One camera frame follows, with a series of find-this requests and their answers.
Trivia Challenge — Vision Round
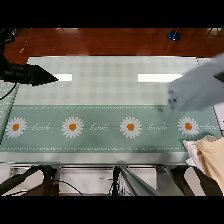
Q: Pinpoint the light blue T-shirt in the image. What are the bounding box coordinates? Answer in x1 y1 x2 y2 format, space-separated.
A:
165 52 224 113

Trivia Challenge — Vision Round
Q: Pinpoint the white garment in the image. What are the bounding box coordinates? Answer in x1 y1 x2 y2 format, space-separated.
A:
182 138 205 168

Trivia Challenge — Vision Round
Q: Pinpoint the blue round object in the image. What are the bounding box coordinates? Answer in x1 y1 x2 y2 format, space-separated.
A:
167 30 182 42

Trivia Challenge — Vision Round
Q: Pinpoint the cream garment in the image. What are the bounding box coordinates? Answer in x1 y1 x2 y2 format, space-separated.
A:
195 135 224 195

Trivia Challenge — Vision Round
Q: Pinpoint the black cable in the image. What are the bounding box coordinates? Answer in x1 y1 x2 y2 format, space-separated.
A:
108 165 122 197
0 82 18 102
52 179 85 197

